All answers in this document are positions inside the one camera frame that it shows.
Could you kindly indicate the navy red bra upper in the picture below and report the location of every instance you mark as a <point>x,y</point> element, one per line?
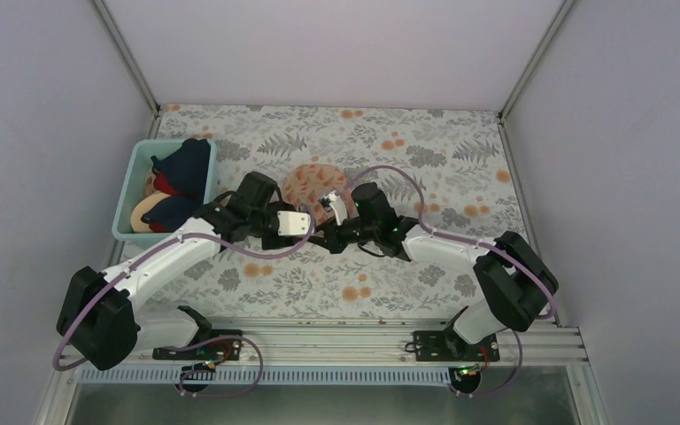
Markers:
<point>184,172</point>

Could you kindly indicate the navy beige bra lower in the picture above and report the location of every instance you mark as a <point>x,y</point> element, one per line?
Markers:
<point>162,213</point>

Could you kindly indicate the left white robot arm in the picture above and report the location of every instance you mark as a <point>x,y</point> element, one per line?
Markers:
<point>100,321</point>

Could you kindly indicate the floral patterned table mat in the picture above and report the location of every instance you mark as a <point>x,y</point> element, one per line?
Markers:
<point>449,166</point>

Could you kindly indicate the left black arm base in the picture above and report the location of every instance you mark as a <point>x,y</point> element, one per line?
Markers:
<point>224,345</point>

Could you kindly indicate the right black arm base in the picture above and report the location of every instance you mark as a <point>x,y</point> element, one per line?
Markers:
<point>445,346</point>

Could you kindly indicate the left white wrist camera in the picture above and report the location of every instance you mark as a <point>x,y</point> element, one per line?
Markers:
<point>293,223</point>

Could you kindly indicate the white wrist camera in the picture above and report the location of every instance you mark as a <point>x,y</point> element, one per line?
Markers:
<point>334,203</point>
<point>293,223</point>

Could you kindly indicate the aluminium front rail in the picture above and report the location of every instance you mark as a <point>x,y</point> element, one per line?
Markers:
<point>380,342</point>

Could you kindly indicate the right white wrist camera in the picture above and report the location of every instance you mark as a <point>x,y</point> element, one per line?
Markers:
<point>334,203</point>

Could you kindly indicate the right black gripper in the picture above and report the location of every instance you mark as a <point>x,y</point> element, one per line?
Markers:
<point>332,242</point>

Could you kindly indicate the peach floral mesh laundry bag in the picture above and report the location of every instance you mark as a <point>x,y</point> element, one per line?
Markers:
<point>306,184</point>

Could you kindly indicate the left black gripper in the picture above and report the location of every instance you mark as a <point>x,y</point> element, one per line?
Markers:
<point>268,244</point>

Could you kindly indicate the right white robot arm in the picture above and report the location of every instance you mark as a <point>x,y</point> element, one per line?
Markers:
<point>516,284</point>

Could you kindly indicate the light blue plastic bin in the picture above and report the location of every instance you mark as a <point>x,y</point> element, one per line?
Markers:
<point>138,185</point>

